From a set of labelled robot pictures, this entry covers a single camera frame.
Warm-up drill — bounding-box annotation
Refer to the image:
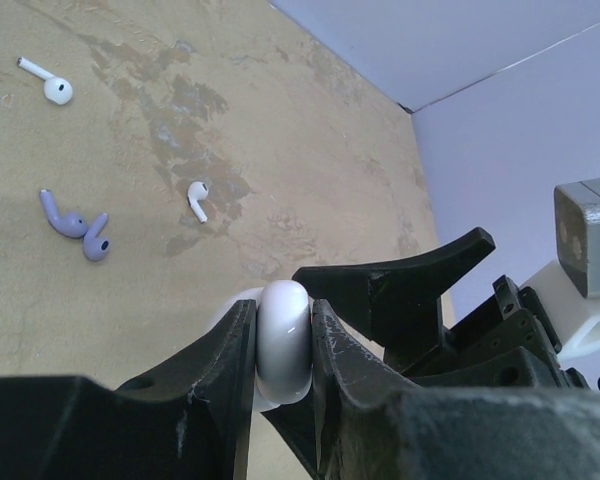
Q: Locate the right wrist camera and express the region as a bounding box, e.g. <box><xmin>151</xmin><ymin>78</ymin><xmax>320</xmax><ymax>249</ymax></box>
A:
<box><xmin>524</xmin><ymin>178</ymin><xmax>600</xmax><ymax>361</ymax></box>

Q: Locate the white earbud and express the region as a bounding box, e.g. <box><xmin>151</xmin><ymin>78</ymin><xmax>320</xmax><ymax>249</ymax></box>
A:
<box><xmin>17</xmin><ymin>57</ymin><xmax>74</xmax><ymax>106</ymax></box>
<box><xmin>187</xmin><ymin>181</ymin><xmax>209</xmax><ymax>224</ymax></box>

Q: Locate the white earbud charging case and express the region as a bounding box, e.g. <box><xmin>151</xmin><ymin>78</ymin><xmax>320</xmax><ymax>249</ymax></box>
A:
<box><xmin>207</xmin><ymin>280</ymin><xmax>312</xmax><ymax>412</ymax></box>

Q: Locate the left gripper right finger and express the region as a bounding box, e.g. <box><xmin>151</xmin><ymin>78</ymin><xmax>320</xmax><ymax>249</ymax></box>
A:
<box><xmin>312</xmin><ymin>300</ymin><xmax>600</xmax><ymax>479</ymax></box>

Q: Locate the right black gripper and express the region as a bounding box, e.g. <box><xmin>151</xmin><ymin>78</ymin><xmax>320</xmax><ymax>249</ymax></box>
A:
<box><xmin>292</xmin><ymin>227</ymin><xmax>589</xmax><ymax>389</ymax></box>

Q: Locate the purple earbud left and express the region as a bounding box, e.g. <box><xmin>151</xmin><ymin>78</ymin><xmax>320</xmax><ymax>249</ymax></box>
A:
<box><xmin>39</xmin><ymin>189</ymin><xmax>88</xmax><ymax>239</ymax></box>

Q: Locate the purple earbud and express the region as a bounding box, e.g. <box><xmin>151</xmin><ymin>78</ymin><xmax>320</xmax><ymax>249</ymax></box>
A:
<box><xmin>39</xmin><ymin>189</ymin><xmax>88</xmax><ymax>239</ymax></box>
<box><xmin>82</xmin><ymin>212</ymin><xmax>111</xmax><ymax>262</ymax></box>

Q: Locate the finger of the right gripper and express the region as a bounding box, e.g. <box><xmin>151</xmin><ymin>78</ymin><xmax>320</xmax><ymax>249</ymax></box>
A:
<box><xmin>269</xmin><ymin>394</ymin><xmax>322</xmax><ymax>479</ymax></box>

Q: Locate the purple earbud right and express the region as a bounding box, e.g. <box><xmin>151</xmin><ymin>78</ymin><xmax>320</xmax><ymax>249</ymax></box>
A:
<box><xmin>82</xmin><ymin>212</ymin><xmax>111</xmax><ymax>262</ymax></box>

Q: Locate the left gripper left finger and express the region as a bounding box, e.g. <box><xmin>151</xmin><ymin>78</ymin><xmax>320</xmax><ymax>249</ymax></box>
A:
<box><xmin>0</xmin><ymin>300</ymin><xmax>257</xmax><ymax>479</ymax></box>

